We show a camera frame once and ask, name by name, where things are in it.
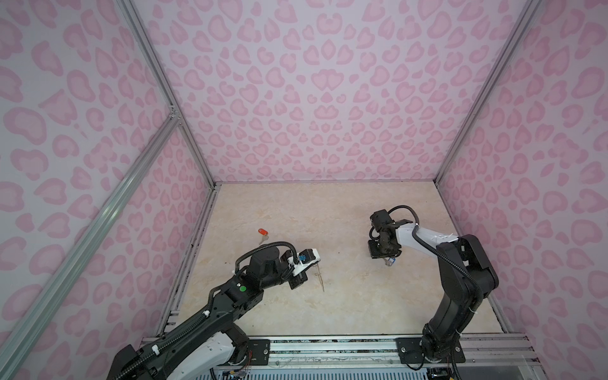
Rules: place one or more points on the key with red tag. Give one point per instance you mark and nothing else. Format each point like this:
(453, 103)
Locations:
(264, 236)

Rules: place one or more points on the diagonal aluminium frame bar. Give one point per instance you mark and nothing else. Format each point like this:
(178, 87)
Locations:
(31, 327)

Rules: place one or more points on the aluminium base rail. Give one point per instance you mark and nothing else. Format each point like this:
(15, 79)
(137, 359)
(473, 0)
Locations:
(477, 356)

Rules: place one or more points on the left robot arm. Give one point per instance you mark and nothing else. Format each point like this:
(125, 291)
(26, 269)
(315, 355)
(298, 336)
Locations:
(211, 337)

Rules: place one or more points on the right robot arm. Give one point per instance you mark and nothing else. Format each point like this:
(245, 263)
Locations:
(466, 274)

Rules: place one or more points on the metal perforated ring disc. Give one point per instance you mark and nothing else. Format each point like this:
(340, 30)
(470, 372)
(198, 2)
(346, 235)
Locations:
(320, 278)

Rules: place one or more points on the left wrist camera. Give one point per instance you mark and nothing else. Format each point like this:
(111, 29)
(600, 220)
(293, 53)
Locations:
(306, 259)

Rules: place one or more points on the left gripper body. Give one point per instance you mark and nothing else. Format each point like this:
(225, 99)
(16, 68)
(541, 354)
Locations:
(298, 279)

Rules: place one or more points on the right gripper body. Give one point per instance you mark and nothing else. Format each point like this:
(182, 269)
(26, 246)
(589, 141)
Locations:
(378, 249)

